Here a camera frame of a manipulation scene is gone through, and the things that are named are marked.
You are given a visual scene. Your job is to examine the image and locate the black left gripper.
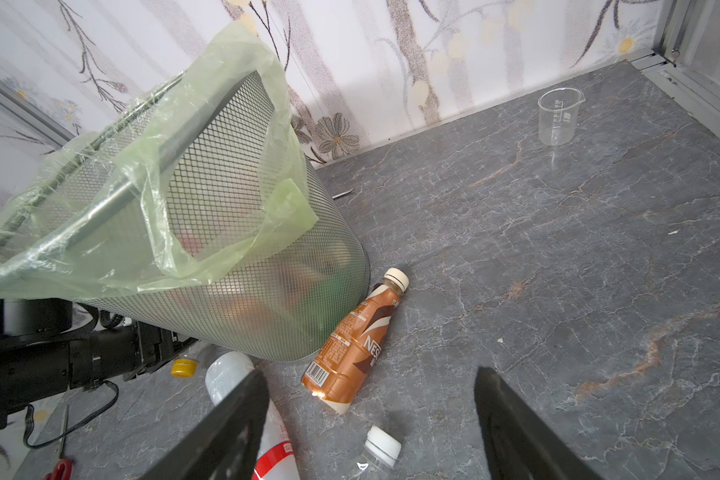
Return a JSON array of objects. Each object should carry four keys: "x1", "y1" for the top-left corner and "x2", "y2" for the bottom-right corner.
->
[{"x1": 0, "y1": 323, "x2": 197, "y2": 429}]

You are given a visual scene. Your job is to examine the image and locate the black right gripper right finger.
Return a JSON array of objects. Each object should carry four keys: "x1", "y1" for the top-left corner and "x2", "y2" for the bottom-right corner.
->
[{"x1": 474, "y1": 367, "x2": 600, "y2": 479}]

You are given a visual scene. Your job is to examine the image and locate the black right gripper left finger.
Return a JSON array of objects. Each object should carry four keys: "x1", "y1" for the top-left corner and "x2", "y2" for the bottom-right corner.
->
[{"x1": 142, "y1": 370, "x2": 269, "y2": 480}]

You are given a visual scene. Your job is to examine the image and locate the clear bottle red cap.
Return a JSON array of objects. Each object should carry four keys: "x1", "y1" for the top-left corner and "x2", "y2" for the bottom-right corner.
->
[{"x1": 205, "y1": 351, "x2": 300, "y2": 479}]

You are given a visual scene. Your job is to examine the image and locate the red label yellow cap bottle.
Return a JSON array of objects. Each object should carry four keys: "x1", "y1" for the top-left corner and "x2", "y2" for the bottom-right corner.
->
[{"x1": 171, "y1": 358, "x2": 199, "y2": 379}]

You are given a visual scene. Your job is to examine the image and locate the clear crushed water bottle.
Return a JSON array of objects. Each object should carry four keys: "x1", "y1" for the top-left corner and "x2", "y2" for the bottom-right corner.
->
[{"x1": 341, "y1": 425, "x2": 402, "y2": 480}]

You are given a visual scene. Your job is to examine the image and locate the orange brown coffee bottle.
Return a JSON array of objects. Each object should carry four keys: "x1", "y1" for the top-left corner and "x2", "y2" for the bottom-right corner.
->
[{"x1": 302, "y1": 268, "x2": 409, "y2": 415}]

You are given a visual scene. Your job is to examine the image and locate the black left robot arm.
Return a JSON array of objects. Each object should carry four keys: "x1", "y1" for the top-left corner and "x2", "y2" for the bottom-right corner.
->
[{"x1": 0, "y1": 299, "x2": 195, "y2": 429}]

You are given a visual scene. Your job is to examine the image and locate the green mesh waste bin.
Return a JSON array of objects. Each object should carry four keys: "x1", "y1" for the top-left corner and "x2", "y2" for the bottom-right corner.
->
[{"x1": 0, "y1": 68, "x2": 371, "y2": 362}]

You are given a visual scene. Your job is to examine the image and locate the green plastic bin liner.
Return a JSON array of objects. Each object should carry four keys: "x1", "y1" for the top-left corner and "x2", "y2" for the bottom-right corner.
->
[{"x1": 0, "y1": 23, "x2": 317, "y2": 301}]

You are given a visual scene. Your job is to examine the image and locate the clear plastic measuring cup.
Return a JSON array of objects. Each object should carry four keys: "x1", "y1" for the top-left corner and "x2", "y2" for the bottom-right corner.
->
[{"x1": 538, "y1": 87, "x2": 586, "y2": 146}]

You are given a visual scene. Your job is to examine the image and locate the red handled scissors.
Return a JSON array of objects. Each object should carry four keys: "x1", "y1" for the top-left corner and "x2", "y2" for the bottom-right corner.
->
[{"x1": 43, "y1": 406, "x2": 73, "y2": 480}]

